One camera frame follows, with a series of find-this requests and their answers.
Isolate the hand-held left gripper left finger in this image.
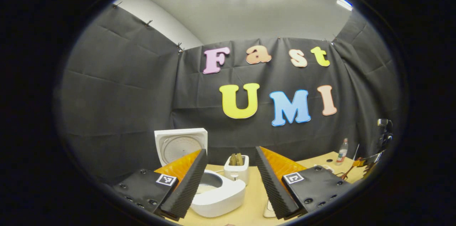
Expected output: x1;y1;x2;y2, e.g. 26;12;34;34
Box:
114;149;208;219

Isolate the white rice cooker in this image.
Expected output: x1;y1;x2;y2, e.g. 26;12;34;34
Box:
154;128;246;218

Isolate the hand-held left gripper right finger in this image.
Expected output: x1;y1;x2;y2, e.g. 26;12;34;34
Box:
255;146;353;219

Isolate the clear water bottle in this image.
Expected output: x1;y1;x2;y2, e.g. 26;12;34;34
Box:
336;138;349;166

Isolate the brown wooden spoon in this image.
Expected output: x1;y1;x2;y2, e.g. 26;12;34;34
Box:
340;165;357;180

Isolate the white toaster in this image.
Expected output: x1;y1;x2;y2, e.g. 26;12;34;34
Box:
224;155;250;186

